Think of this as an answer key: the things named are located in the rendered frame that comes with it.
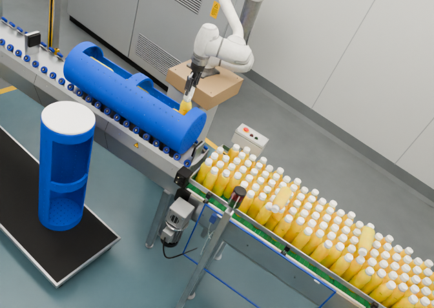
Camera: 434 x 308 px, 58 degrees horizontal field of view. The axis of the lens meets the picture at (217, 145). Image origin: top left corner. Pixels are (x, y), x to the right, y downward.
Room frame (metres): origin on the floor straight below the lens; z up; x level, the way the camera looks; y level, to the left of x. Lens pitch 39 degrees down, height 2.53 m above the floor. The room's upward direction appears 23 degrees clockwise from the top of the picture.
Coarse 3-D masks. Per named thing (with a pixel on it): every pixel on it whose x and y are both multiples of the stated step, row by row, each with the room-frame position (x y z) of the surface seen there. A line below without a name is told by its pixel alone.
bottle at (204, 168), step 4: (204, 164) 1.63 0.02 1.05; (200, 168) 1.63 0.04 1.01; (204, 168) 1.62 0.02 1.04; (208, 168) 1.62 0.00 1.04; (200, 172) 1.62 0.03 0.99; (204, 172) 1.61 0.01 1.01; (196, 176) 1.64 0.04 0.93; (200, 176) 1.61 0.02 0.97; (204, 176) 1.61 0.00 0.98; (196, 180) 1.62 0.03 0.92; (200, 180) 1.61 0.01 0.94; (200, 184) 1.61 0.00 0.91
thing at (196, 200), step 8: (176, 192) 1.54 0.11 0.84; (184, 192) 1.53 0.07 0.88; (192, 192) 1.54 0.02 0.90; (192, 200) 1.52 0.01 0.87; (200, 200) 1.51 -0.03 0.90; (200, 208) 1.50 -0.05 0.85; (216, 208) 1.50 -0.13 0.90; (192, 216) 1.51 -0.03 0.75; (240, 224) 1.46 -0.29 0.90; (264, 240) 1.42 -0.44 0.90; (288, 256) 1.38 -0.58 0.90; (312, 272) 1.34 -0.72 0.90; (200, 280) 1.47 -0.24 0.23; (336, 288) 1.31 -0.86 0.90; (192, 296) 1.47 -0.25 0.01; (336, 296) 1.28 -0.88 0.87; (344, 296) 1.28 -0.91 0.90; (328, 304) 1.28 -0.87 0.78; (336, 304) 1.28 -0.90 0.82; (344, 304) 1.27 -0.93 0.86; (352, 304) 1.26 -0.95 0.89; (360, 304) 1.28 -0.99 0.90
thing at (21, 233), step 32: (0, 128) 2.08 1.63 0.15; (0, 160) 1.80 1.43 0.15; (32, 160) 1.92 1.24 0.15; (0, 192) 1.55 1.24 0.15; (32, 192) 1.65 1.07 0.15; (0, 224) 1.34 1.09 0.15; (32, 224) 1.43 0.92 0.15; (96, 224) 1.62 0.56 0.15; (32, 256) 1.22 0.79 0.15; (64, 256) 1.30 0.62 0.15; (96, 256) 1.40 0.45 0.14
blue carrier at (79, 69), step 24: (96, 48) 2.12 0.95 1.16; (72, 72) 1.86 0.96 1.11; (96, 72) 1.86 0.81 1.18; (120, 72) 2.09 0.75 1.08; (96, 96) 1.82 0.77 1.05; (120, 96) 1.78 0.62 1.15; (144, 96) 1.79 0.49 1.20; (144, 120) 1.72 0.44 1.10; (168, 120) 1.71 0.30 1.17; (192, 120) 1.74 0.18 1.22; (168, 144) 1.69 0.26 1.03; (192, 144) 1.84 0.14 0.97
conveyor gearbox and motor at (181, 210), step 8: (176, 200) 1.48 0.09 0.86; (184, 200) 1.50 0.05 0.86; (176, 208) 1.43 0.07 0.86; (184, 208) 1.45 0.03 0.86; (192, 208) 1.47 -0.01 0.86; (168, 216) 1.40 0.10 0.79; (176, 216) 1.40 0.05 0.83; (184, 216) 1.39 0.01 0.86; (168, 224) 1.40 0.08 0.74; (176, 224) 1.39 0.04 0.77; (184, 224) 1.41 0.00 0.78; (168, 232) 1.37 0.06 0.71; (176, 232) 1.40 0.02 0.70; (168, 240) 1.35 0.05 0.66; (176, 240) 1.42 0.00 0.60; (176, 256) 1.42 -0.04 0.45
